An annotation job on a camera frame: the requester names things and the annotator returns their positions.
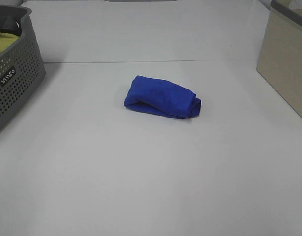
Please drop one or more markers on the grey perforated plastic basket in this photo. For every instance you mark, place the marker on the grey perforated plastic basket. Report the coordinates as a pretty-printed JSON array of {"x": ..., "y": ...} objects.
[{"x": 22, "y": 70}]

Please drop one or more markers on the blue microfiber towel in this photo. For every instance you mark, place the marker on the blue microfiber towel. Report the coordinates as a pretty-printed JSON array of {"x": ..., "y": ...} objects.
[{"x": 162, "y": 98}]

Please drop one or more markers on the dark grey towel in basket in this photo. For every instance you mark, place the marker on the dark grey towel in basket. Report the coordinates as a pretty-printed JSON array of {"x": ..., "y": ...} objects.
[{"x": 8, "y": 24}]

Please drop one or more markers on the beige storage bin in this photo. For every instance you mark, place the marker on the beige storage bin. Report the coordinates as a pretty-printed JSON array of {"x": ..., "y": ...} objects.
[{"x": 280, "y": 58}]

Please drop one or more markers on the yellow-green towel in basket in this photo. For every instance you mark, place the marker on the yellow-green towel in basket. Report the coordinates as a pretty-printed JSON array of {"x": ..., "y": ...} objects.
[{"x": 6, "y": 40}]

